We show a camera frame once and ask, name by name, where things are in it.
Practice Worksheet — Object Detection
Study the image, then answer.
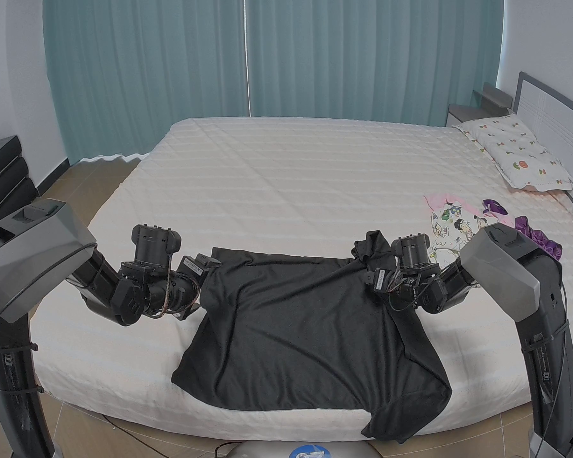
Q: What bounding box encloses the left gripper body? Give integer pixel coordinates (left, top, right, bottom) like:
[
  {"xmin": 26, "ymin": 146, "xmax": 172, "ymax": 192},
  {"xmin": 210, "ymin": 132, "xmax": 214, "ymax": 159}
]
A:
[{"xmin": 169, "ymin": 275, "xmax": 205, "ymax": 322}]

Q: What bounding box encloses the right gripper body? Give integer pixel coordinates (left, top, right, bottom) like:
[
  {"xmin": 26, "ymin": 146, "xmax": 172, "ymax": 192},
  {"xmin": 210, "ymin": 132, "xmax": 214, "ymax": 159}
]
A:
[{"xmin": 387, "ymin": 275, "xmax": 411, "ymax": 310}]

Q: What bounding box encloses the black T-shirt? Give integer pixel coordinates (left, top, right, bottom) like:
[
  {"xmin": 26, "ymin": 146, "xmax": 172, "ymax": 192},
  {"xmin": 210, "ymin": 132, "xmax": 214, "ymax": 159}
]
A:
[{"xmin": 171, "ymin": 229, "xmax": 453, "ymax": 445}]

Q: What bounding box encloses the white printed garment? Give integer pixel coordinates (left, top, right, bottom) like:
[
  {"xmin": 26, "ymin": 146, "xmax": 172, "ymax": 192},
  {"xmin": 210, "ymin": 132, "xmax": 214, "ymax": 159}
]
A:
[{"xmin": 430, "ymin": 202, "xmax": 483, "ymax": 267}]

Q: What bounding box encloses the pink garment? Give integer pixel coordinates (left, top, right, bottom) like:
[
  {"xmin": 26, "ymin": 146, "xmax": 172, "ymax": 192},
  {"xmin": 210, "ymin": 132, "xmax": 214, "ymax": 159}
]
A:
[{"xmin": 424, "ymin": 193, "xmax": 512, "ymax": 230}]

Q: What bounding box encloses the purple garment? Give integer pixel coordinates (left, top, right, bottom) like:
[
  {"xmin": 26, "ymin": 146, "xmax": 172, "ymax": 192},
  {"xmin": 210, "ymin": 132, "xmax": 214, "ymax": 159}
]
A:
[{"xmin": 481, "ymin": 198, "xmax": 564, "ymax": 262}]

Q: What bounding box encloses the bed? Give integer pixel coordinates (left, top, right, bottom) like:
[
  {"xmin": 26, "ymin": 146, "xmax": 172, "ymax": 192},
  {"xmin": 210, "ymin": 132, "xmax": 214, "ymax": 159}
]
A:
[{"xmin": 29, "ymin": 71, "xmax": 573, "ymax": 440}]

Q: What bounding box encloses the white printed pillow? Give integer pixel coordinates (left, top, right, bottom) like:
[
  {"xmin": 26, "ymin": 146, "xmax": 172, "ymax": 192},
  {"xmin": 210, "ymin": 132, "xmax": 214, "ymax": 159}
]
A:
[{"xmin": 453, "ymin": 114, "xmax": 573, "ymax": 193}]

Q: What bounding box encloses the black chest of drawers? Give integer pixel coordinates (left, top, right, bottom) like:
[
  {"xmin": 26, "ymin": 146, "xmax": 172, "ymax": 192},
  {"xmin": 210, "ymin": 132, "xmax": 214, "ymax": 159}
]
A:
[{"xmin": 0, "ymin": 135, "xmax": 41, "ymax": 230}]

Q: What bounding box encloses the grey bedside table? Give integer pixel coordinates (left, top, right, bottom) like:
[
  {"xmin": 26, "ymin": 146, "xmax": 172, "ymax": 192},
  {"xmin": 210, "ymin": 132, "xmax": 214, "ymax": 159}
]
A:
[{"xmin": 446, "ymin": 82, "xmax": 514, "ymax": 128}]

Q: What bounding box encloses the blue-green curtain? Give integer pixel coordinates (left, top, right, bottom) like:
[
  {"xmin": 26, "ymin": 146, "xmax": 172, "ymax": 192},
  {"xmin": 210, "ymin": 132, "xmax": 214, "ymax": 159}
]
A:
[
  {"xmin": 244, "ymin": 0, "xmax": 504, "ymax": 128},
  {"xmin": 43, "ymin": 0, "xmax": 251, "ymax": 163}
]

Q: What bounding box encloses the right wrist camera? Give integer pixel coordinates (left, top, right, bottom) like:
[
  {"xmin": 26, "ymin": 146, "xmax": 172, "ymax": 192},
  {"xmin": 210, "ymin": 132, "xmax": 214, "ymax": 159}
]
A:
[{"xmin": 364, "ymin": 266, "xmax": 390, "ymax": 295}]

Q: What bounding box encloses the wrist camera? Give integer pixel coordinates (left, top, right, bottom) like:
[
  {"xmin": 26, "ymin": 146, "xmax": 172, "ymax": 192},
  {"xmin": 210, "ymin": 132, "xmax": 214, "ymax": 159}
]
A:
[
  {"xmin": 180, "ymin": 253, "xmax": 221, "ymax": 286},
  {"xmin": 364, "ymin": 266, "xmax": 390, "ymax": 295}
]

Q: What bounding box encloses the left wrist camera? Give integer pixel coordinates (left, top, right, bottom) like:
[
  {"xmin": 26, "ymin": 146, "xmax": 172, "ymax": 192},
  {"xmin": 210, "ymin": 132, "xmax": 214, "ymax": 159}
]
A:
[{"xmin": 180, "ymin": 253, "xmax": 221, "ymax": 286}]

